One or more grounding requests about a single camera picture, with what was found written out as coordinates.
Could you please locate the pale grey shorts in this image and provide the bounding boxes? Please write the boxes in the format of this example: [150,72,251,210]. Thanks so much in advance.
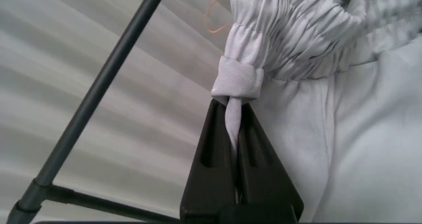
[210,0,422,224]

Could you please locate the white curtain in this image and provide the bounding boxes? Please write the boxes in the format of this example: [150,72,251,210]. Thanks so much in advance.
[0,0,235,223]

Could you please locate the black clothes rack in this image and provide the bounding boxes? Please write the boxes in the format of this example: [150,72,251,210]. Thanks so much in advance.
[5,0,181,224]

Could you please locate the pink clothes hanger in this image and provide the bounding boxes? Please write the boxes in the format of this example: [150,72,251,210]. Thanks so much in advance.
[203,0,233,34]

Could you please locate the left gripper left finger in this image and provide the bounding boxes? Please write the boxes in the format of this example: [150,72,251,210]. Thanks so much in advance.
[179,98,238,223]

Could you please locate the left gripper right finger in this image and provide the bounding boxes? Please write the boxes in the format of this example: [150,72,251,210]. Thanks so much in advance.
[237,101,305,223]

